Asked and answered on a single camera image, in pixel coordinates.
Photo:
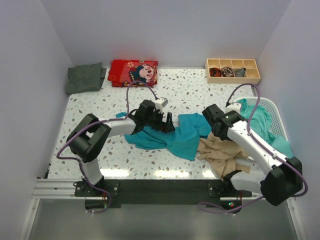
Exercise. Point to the wooden compartment box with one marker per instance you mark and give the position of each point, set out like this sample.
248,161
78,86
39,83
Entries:
252,71

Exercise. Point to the patterned rolled sock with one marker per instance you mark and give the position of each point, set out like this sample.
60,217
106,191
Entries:
227,72

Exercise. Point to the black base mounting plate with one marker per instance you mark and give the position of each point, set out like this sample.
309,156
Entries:
113,193

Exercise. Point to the aluminium frame rail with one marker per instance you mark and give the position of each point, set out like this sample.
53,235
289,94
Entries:
57,188

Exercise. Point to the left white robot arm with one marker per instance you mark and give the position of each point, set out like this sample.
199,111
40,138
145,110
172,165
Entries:
88,138

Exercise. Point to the teal t shirt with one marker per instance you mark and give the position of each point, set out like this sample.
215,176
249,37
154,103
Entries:
261,123
182,143

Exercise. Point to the orange black rolled sock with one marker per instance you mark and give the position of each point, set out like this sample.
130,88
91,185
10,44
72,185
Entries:
215,72

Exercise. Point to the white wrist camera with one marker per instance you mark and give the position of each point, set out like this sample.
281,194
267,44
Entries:
233,106
161,102

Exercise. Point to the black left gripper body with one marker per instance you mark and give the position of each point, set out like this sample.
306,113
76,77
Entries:
150,122

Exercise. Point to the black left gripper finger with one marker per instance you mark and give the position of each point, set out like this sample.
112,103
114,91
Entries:
158,117
169,122

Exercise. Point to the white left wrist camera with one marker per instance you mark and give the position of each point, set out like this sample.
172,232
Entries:
161,102

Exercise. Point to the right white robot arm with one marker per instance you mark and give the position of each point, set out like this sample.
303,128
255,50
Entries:
276,177

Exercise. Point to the red cartoon folded cloth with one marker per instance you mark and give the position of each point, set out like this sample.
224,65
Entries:
123,72

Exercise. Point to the grey rolled sock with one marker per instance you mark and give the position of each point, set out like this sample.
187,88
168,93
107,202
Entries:
240,73

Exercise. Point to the folded grey t shirt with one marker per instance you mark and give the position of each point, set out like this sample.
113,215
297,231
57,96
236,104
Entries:
85,78

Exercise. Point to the beige t shirt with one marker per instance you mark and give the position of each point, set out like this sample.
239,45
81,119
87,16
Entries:
222,155

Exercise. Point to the white plastic laundry basket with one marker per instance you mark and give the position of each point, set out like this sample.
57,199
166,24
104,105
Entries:
276,126

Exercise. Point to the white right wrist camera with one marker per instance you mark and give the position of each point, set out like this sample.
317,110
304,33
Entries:
233,106

